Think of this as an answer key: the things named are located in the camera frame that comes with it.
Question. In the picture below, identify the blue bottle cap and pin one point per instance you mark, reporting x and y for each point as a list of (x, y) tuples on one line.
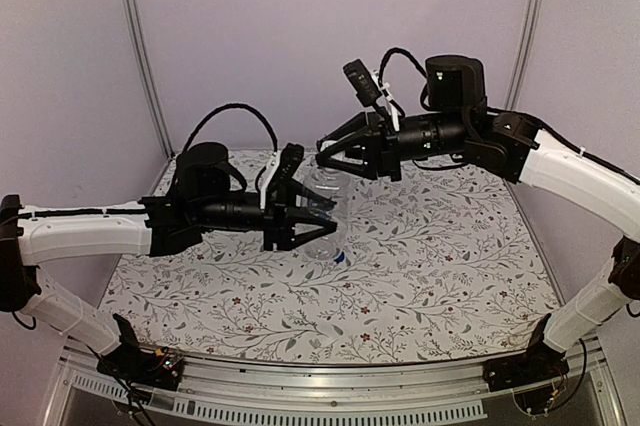
[(341, 258)]

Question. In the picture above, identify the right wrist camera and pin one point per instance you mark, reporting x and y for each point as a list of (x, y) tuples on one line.
[(371, 92)]

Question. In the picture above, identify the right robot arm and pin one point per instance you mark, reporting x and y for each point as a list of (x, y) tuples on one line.
[(517, 147)]

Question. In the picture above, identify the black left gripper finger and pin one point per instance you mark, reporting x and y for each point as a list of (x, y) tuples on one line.
[(308, 230), (302, 196)]

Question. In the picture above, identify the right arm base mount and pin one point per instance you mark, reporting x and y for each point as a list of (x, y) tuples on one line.
[(537, 363)]

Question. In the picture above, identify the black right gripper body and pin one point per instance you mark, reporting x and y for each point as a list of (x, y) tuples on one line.
[(386, 152)]

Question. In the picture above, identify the right aluminium corner post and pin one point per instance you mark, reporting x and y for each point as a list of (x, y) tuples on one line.
[(531, 16)]

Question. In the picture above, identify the left aluminium corner post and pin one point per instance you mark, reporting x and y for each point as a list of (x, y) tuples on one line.
[(136, 32)]

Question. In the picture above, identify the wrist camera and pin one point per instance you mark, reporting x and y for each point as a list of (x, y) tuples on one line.
[(279, 172), (371, 92)]

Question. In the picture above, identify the floral patterned table mat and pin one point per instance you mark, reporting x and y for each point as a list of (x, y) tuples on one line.
[(436, 266)]

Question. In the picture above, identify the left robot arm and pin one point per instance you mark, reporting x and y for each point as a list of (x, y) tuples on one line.
[(207, 194)]

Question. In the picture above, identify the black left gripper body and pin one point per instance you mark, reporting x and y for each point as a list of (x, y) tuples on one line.
[(274, 215)]

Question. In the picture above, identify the aluminium corner post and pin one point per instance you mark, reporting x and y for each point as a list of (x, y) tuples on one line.
[(531, 16), (136, 32)]

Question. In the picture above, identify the aluminium front rail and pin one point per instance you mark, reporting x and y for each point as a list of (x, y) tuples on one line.
[(226, 391)]

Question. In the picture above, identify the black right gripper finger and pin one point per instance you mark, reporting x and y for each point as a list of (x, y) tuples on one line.
[(356, 154), (352, 125)]

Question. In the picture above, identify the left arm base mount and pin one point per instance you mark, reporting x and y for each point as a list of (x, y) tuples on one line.
[(162, 368)]

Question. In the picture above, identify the clear plastic bottle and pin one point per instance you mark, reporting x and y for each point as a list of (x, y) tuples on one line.
[(335, 185)]

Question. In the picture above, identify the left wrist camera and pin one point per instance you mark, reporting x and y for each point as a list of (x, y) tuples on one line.
[(279, 172)]

